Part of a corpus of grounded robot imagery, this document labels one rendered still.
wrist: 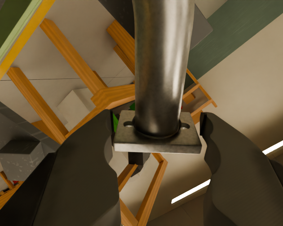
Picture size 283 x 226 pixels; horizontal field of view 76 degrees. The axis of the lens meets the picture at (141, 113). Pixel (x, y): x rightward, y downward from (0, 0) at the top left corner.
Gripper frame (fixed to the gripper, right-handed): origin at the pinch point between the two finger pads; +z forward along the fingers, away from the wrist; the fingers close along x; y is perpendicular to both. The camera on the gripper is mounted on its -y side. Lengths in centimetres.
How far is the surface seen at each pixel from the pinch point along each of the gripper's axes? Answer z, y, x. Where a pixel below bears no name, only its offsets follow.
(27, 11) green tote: 15.8, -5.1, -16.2
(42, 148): 3.2, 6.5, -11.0
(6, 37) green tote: 15.4, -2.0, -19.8
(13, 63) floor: 155, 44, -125
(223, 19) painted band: 588, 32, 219
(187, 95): 490, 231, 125
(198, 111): 460, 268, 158
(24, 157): 1.3, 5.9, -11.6
